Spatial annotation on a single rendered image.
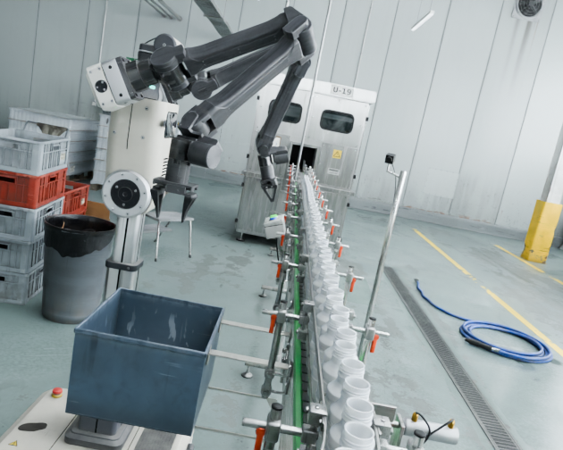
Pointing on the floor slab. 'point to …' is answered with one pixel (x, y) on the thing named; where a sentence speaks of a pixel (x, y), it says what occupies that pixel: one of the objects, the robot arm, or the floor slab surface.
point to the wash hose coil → (499, 330)
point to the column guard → (541, 231)
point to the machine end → (257, 198)
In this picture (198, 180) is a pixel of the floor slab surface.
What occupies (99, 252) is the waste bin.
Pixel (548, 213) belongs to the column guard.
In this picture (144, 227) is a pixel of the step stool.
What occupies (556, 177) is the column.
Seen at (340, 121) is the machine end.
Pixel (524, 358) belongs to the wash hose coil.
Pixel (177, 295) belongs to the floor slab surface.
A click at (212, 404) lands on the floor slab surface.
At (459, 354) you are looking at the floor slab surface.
